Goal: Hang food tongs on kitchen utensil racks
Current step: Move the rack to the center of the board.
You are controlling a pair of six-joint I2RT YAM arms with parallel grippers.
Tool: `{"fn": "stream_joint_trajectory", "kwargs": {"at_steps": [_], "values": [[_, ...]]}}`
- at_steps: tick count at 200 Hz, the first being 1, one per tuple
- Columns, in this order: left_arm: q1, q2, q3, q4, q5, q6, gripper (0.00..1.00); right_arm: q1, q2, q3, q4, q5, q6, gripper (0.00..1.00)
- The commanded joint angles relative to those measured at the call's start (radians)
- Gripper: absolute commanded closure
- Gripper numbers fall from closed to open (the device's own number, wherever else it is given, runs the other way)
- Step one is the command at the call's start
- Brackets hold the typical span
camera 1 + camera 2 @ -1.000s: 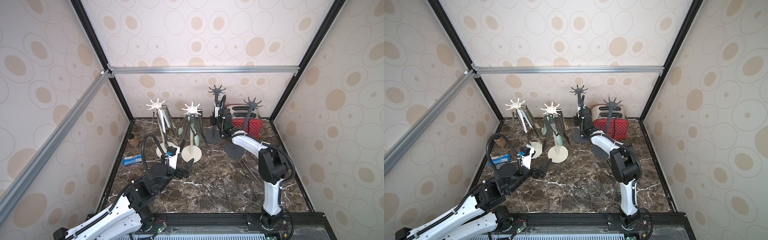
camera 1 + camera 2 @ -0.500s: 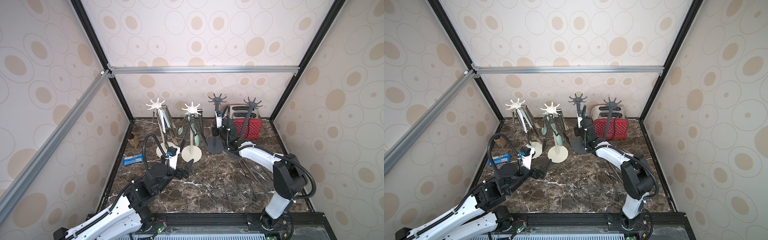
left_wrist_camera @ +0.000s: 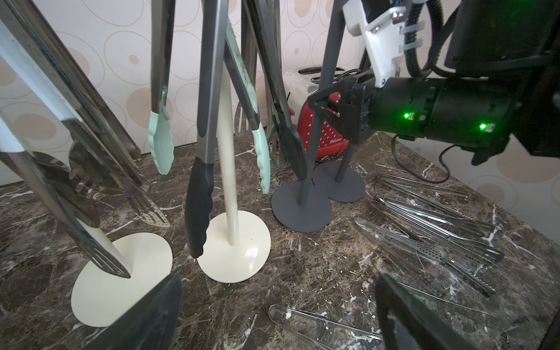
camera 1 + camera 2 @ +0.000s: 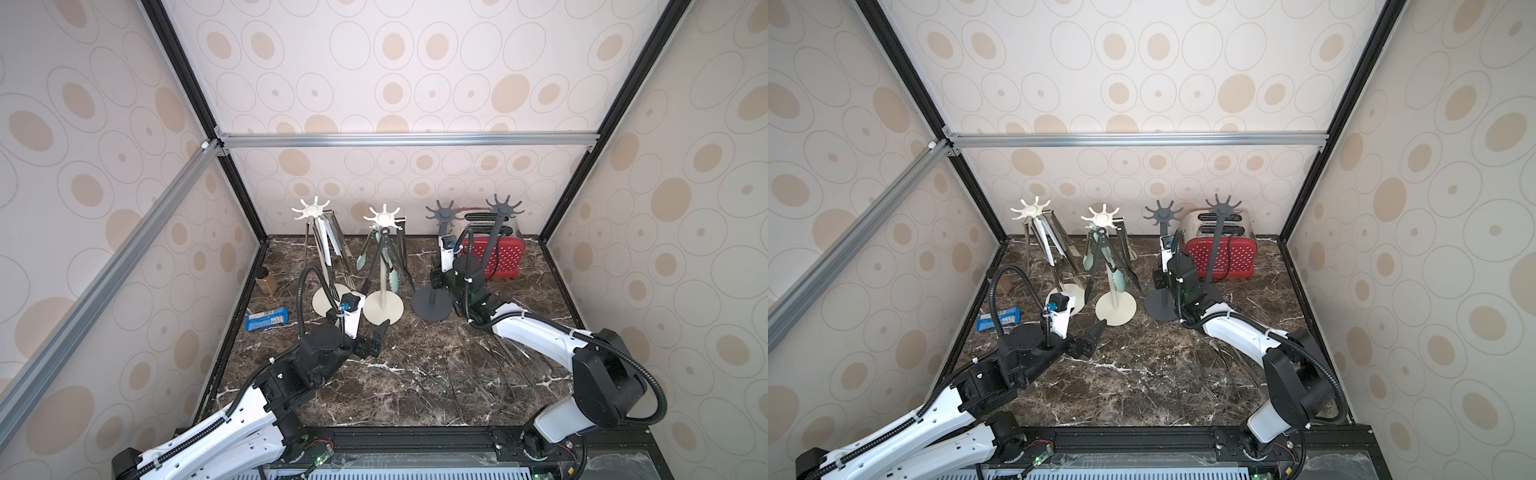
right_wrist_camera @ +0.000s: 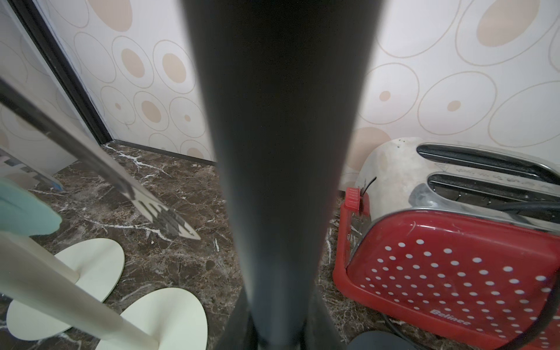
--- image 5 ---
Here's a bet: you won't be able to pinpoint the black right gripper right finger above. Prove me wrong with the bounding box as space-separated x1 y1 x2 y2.
303 293 346 350

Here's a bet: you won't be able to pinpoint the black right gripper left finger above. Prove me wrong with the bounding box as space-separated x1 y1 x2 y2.
214 290 258 350

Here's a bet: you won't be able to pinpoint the cream utensil rack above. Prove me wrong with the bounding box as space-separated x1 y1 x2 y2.
1 232 208 349
7 238 125 341

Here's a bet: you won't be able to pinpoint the mint green silicone tongs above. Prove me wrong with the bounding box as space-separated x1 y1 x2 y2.
1 178 62 237

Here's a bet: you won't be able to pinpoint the dark grey rack back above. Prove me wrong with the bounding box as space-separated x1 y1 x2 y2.
182 1 383 349

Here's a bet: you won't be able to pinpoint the dark grey rack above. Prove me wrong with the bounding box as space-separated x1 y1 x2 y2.
347 330 416 350
182 1 383 349

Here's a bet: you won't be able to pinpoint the white handled steel tongs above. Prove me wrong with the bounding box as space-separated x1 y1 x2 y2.
1 147 64 192

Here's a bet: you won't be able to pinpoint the dark grey rack near toaster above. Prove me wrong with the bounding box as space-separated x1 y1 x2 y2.
347 330 416 350

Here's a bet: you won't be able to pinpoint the red polka dot toaster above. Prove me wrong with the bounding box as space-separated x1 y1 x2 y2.
333 138 559 349

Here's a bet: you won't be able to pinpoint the black toaster power cord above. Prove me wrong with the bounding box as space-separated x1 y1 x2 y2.
380 200 560 350

